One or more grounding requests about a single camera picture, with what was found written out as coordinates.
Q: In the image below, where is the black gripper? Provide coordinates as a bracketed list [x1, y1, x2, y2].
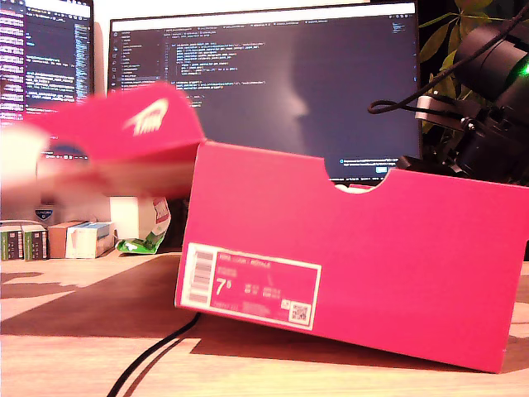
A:
[395, 122, 517, 193]

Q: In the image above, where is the red Nike shoebox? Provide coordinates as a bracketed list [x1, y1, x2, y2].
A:
[0, 80, 529, 375]

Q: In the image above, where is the plain white box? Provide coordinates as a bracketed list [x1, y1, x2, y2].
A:
[108, 195, 144, 242]

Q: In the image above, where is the white and blue box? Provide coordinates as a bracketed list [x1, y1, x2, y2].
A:
[64, 221, 117, 260]

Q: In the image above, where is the brown cardboard box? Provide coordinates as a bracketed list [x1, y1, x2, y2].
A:
[46, 220, 87, 260]

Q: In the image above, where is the green leafy houseplant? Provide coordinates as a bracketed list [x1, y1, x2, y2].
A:
[417, 0, 529, 140]

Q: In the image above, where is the wide computer monitor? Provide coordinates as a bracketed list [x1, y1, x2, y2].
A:
[106, 2, 424, 187]

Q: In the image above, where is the green white snack bag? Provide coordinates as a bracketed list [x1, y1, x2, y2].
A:
[115, 196, 172, 255]

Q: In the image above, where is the computer monitor with purple terminal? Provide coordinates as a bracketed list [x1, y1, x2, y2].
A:
[0, 0, 97, 162]

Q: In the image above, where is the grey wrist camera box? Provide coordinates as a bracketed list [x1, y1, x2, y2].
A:
[414, 93, 472, 130]

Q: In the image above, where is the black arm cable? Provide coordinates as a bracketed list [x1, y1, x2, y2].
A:
[366, 4, 529, 117]

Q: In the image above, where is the black cable on table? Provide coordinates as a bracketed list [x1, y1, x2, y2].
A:
[106, 312, 203, 397]

